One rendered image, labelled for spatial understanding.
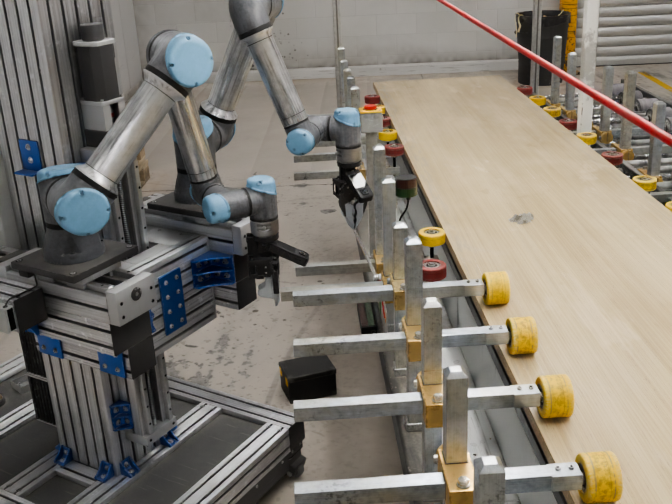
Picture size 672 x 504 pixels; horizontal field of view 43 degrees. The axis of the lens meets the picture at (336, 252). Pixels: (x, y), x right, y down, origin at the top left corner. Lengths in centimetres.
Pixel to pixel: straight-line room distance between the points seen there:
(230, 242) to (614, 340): 111
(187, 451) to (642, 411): 160
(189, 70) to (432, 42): 809
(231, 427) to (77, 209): 120
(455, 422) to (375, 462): 172
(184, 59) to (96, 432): 125
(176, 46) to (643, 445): 128
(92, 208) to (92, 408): 87
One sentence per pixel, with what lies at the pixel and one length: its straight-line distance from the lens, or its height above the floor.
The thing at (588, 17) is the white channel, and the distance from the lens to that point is 370.
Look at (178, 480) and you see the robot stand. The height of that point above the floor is 21.
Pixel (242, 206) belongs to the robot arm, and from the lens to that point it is 219.
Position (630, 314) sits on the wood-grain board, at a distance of 214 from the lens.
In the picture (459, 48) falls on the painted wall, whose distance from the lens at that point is 1006.
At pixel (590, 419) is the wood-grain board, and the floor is 90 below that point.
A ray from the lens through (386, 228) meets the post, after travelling 232.
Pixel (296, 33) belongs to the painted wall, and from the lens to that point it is 999.
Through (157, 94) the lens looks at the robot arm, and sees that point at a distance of 204.
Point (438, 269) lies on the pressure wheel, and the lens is 232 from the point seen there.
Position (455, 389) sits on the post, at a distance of 138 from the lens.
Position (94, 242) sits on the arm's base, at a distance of 221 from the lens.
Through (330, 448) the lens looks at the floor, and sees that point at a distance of 319.
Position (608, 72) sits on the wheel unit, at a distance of 387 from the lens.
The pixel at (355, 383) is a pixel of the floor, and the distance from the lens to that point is 357.
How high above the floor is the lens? 182
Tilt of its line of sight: 22 degrees down
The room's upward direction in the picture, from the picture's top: 3 degrees counter-clockwise
